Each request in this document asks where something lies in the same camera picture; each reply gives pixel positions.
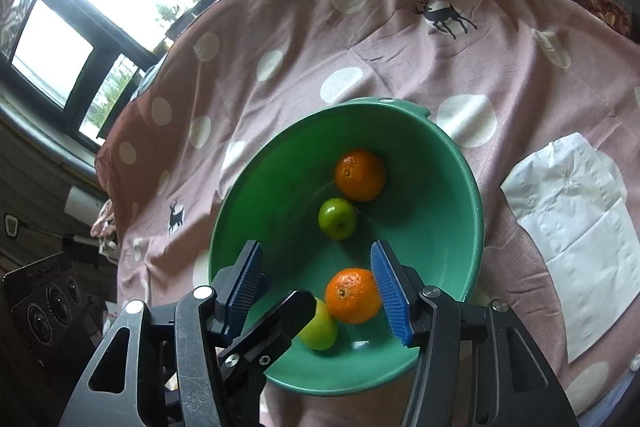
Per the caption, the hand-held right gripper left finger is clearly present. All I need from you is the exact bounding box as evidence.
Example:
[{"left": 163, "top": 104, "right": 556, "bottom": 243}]
[{"left": 59, "top": 239, "right": 317, "bottom": 427}]

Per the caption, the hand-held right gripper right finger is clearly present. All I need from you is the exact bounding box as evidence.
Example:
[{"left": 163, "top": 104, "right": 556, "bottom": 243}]
[{"left": 370, "top": 239, "right": 581, "bottom": 427}]

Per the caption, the orange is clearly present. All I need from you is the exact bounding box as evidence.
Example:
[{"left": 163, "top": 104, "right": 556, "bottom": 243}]
[
  {"left": 334, "top": 149, "right": 387, "bottom": 202},
  {"left": 325, "top": 268, "right": 383, "bottom": 325}
]

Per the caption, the small green apple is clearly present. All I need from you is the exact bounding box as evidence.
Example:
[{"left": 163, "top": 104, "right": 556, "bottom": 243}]
[{"left": 318, "top": 198, "right": 358, "bottom": 241}]

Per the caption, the green plastic bowl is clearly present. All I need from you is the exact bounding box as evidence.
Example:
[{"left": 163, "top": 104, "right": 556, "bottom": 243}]
[{"left": 208, "top": 97, "right": 485, "bottom": 397}]

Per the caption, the yellow-green apple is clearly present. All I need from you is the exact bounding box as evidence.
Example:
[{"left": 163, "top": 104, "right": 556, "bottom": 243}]
[{"left": 296, "top": 297, "right": 339, "bottom": 351}]

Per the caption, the black stick tool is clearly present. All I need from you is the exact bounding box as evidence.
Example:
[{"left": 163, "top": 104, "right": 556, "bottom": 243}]
[{"left": 4, "top": 214, "right": 103, "bottom": 254}]

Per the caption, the white paper roll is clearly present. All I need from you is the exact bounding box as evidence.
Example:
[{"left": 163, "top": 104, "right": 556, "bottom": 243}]
[{"left": 64, "top": 186, "right": 107, "bottom": 224}]

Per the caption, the white tissue paper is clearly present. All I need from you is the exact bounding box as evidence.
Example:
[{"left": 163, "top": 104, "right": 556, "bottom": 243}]
[{"left": 500, "top": 132, "right": 628, "bottom": 363}]

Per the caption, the black box with round dials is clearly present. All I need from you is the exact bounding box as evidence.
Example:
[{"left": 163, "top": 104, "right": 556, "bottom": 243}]
[{"left": 0, "top": 251, "right": 108, "bottom": 373}]

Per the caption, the pink polka dot cloth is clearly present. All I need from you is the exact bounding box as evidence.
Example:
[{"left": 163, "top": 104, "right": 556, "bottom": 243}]
[{"left": 95, "top": 0, "right": 640, "bottom": 427}]

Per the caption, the clear packet of nuts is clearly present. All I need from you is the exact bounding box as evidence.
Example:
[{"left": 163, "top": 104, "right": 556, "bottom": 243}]
[{"left": 567, "top": 0, "right": 633, "bottom": 38}]

